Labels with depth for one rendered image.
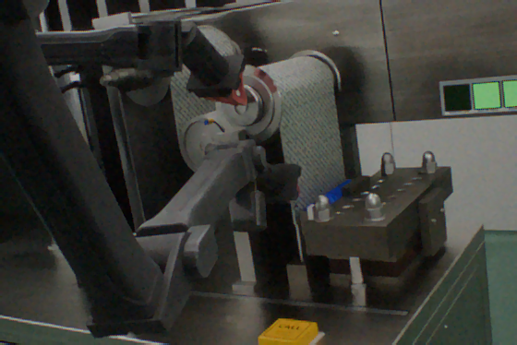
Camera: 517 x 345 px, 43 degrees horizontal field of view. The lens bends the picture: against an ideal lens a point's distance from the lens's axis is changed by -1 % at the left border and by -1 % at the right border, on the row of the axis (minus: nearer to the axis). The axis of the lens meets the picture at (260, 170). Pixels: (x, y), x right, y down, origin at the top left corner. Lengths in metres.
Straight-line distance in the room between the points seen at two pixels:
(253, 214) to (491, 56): 0.61
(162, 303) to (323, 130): 0.81
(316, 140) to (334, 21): 0.30
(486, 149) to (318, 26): 2.48
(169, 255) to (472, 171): 3.36
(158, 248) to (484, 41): 0.90
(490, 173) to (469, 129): 0.28
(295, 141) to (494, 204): 2.79
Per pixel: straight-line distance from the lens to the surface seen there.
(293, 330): 1.05
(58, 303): 1.45
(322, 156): 1.35
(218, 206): 0.86
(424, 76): 1.44
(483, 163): 3.91
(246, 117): 1.22
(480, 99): 1.40
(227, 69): 1.12
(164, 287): 0.63
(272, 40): 1.58
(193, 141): 1.34
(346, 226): 1.16
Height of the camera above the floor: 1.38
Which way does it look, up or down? 12 degrees down
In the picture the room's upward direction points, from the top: 9 degrees counter-clockwise
